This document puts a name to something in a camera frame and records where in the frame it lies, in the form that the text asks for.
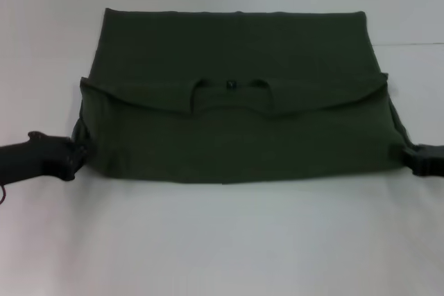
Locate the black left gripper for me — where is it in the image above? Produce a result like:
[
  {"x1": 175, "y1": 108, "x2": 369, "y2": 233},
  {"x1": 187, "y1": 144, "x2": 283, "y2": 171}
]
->
[{"x1": 0, "y1": 130, "x2": 92, "y2": 186}]

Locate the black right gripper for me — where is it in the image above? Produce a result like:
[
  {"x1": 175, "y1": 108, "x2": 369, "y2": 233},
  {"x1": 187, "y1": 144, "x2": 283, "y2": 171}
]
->
[{"x1": 401, "y1": 143, "x2": 444, "y2": 177}]

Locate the dark green FREE t-shirt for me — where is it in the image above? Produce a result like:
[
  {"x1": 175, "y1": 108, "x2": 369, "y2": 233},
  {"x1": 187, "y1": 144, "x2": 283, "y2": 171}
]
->
[{"x1": 71, "y1": 7, "x2": 416, "y2": 186}]

